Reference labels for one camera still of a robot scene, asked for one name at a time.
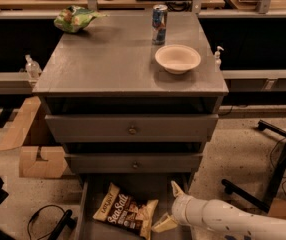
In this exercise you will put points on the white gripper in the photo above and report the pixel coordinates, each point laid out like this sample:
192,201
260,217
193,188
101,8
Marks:
182,209

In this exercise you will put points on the brown sea salt chip bag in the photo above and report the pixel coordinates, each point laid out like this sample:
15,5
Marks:
122,210

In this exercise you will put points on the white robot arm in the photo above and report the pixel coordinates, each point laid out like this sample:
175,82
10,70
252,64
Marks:
219,216

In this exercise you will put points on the grey open bottom drawer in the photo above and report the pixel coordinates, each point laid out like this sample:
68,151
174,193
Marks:
140,186

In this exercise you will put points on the grey wooden drawer cabinet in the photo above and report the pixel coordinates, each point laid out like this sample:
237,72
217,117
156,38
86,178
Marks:
110,68

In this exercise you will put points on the grey middle drawer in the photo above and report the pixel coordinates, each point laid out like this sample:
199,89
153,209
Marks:
133,162

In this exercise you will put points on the grey top drawer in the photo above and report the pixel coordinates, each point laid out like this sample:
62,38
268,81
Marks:
131,128

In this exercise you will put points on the green chip bag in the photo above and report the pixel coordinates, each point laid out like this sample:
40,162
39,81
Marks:
75,18

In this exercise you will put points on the cardboard box bottom right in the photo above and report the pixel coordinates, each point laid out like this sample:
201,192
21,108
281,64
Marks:
278,209

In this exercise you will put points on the black floor stand leg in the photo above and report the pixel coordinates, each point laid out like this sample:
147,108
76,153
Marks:
66,221

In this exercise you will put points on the cut cardboard piece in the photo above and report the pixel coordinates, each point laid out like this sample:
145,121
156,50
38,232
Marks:
42,162

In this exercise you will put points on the black stand with wheels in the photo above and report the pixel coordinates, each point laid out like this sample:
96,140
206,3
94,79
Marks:
275,180

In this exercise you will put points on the white paper bowl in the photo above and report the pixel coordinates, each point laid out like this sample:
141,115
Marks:
177,59

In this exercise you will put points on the white pump dispenser bottle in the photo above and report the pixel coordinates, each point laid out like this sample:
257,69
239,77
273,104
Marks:
217,56

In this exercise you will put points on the blue silver drink can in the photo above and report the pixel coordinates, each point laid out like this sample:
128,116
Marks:
159,22

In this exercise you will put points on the clear bottle on left shelf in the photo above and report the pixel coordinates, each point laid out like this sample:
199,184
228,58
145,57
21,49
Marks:
32,68

